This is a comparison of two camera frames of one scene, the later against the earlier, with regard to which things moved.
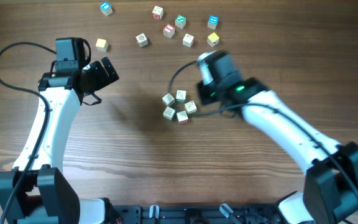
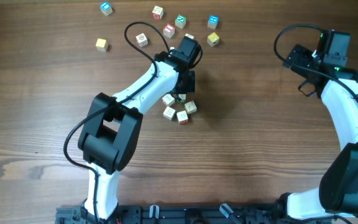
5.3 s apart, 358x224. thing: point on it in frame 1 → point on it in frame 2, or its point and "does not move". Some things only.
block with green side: (169, 112) does not move
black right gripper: (201, 89) → (304, 55)
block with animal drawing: (190, 107) does not move
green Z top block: (183, 117) does not move
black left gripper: (103, 79) → (191, 86)
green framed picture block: (181, 96) does not move
